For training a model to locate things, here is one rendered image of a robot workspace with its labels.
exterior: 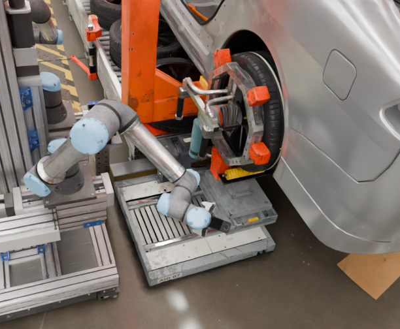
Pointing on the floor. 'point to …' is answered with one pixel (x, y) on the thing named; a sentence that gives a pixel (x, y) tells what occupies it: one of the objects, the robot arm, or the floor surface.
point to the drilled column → (101, 162)
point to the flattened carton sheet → (376, 269)
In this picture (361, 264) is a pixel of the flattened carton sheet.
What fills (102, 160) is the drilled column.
